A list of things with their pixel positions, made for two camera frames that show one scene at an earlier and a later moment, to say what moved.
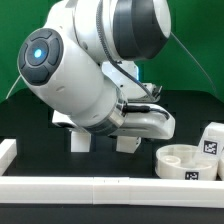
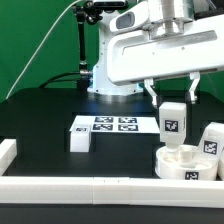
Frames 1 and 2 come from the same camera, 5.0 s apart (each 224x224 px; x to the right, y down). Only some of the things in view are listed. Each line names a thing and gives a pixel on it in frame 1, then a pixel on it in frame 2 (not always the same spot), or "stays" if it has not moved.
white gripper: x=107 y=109 to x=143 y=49
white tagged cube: x=80 y=142 stays
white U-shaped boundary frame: x=102 y=190 stays
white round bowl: x=184 y=162 stays
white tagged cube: x=127 y=144 to x=173 y=124
